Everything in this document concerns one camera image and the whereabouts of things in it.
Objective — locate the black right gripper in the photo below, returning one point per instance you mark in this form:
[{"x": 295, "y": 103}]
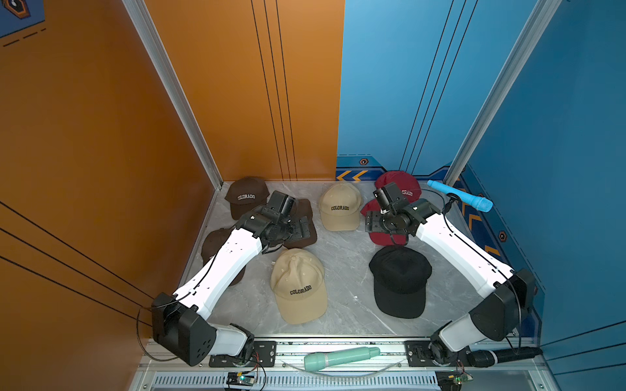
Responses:
[{"x": 372, "y": 221}]

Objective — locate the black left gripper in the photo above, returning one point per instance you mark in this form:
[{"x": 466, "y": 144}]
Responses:
[{"x": 298, "y": 232}]

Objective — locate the maroon cap front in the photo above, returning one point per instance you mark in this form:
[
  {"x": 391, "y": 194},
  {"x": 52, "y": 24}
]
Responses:
[{"x": 382, "y": 239}]

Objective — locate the maroon cap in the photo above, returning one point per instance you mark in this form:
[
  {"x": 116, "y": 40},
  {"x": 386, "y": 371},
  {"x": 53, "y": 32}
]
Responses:
[
  {"x": 382, "y": 239},
  {"x": 408, "y": 185}
]

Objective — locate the brown cap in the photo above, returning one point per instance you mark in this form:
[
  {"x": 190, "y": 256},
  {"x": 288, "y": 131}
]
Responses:
[
  {"x": 245, "y": 195},
  {"x": 301, "y": 216},
  {"x": 213, "y": 243}
]

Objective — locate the beige cap front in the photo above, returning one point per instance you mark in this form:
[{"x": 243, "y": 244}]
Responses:
[{"x": 298, "y": 284}]

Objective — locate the beige cap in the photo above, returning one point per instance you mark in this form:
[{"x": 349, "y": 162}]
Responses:
[
  {"x": 340, "y": 207},
  {"x": 298, "y": 284}
]

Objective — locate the black cap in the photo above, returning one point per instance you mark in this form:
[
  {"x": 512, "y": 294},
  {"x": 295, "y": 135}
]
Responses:
[{"x": 400, "y": 279}]

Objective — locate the beige cap back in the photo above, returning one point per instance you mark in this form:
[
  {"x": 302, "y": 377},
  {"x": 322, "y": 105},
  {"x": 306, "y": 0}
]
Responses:
[{"x": 340, "y": 207}]

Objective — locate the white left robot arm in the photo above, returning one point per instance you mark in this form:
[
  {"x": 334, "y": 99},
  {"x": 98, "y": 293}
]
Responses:
[{"x": 180, "y": 320}]

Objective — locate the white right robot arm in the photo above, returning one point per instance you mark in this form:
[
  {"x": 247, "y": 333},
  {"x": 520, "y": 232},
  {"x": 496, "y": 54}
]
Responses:
[{"x": 507, "y": 294}]

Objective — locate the maroon cap back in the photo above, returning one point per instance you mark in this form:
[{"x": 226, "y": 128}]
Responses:
[{"x": 408, "y": 185}]

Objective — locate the blue microphone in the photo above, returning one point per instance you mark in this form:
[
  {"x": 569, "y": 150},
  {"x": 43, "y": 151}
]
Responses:
[{"x": 479, "y": 203}]

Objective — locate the green microphone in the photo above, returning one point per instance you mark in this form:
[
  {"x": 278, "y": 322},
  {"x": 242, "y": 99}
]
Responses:
[{"x": 322, "y": 360}]

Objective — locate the green circuit board left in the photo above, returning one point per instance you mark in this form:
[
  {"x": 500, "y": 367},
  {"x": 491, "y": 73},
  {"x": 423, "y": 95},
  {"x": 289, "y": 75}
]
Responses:
[{"x": 240, "y": 381}]

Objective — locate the black microphone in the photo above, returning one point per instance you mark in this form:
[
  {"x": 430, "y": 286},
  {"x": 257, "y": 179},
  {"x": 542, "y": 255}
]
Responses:
[{"x": 489, "y": 358}]

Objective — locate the circuit board right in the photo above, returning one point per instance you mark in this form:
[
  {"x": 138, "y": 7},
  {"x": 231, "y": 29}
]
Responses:
[{"x": 452, "y": 382}]

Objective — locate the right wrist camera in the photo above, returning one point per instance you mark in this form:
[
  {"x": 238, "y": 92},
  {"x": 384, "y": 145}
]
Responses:
[{"x": 390, "y": 198}]

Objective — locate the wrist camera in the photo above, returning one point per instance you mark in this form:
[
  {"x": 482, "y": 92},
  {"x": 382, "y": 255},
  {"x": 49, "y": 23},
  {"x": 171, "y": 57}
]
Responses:
[
  {"x": 281, "y": 203},
  {"x": 390, "y": 198}
]

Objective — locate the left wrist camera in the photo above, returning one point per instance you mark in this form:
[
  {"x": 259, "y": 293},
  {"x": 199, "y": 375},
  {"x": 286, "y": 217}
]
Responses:
[{"x": 281, "y": 203}]

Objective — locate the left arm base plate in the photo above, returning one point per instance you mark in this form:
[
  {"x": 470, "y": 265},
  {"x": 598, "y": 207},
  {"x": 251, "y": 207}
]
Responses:
[{"x": 263, "y": 352}]

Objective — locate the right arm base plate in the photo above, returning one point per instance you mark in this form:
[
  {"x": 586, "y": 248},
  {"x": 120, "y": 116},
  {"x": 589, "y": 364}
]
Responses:
[{"x": 418, "y": 354}]

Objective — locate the aluminium front rail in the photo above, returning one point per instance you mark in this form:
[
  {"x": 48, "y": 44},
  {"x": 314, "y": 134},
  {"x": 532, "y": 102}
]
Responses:
[{"x": 388, "y": 371}]

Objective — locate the aluminium corner post left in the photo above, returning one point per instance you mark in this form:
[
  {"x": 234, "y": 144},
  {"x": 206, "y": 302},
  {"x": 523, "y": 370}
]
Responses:
[{"x": 149, "y": 36}]

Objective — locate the aluminium corner post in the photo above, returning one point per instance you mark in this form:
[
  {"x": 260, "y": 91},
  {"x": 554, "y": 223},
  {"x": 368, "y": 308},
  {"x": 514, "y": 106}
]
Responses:
[
  {"x": 539, "y": 19},
  {"x": 149, "y": 36}
]

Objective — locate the aluminium corner post right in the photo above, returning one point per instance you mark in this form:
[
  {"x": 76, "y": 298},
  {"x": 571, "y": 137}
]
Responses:
[{"x": 539, "y": 19}]

